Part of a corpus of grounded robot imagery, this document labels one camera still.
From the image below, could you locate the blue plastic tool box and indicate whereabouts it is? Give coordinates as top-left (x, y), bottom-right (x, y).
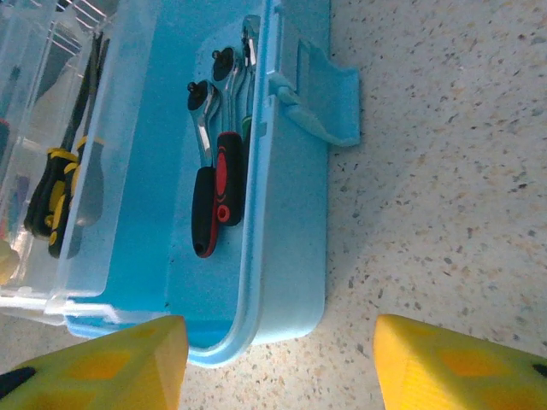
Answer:
top-left (63, 0), bottom-right (361, 369)

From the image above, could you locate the black red ratchet wrench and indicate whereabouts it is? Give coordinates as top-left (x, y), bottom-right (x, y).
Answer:
top-left (186, 79), bottom-right (224, 261)
top-left (211, 46), bottom-right (248, 228)

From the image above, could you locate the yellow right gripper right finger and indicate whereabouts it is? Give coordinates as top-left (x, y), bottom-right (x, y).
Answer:
top-left (373, 313), bottom-right (547, 410)

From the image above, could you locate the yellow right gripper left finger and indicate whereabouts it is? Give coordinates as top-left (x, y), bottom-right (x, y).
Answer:
top-left (0, 314), bottom-right (190, 410)

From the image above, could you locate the green handled ratchet wrench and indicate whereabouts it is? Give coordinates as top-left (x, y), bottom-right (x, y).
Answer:
top-left (238, 15), bottom-right (262, 140)

